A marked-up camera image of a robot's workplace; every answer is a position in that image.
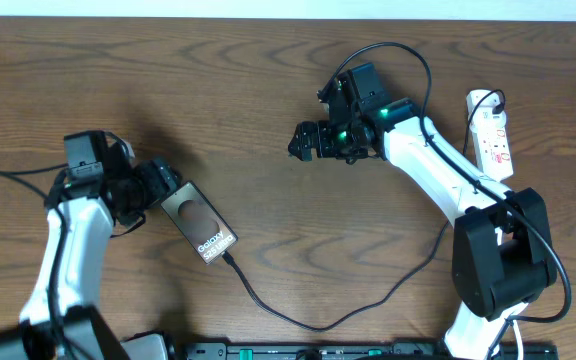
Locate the black USB charging cable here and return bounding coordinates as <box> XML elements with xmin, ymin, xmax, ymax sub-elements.
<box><xmin>221</xmin><ymin>89</ymin><xmax>507</xmax><ymax>333</ymax></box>

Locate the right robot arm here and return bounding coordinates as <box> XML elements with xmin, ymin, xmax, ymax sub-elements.
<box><xmin>288</xmin><ymin>64</ymin><xmax>558</xmax><ymax>359</ymax></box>

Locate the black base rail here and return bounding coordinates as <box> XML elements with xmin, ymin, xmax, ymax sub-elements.
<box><xmin>183</xmin><ymin>341</ymin><xmax>560</xmax><ymax>360</ymax></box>

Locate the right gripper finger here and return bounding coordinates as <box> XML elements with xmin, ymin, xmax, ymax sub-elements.
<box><xmin>293</xmin><ymin>121</ymin><xmax>319</xmax><ymax>143</ymax></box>
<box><xmin>287</xmin><ymin>137</ymin><xmax>313</xmax><ymax>161</ymax></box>

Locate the white power strip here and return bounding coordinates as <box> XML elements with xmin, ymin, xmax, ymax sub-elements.
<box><xmin>466</xmin><ymin>89</ymin><xmax>514</xmax><ymax>182</ymax></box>

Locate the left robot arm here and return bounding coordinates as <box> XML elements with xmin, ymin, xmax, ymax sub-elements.
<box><xmin>0</xmin><ymin>130</ymin><xmax>180</xmax><ymax>359</ymax></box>

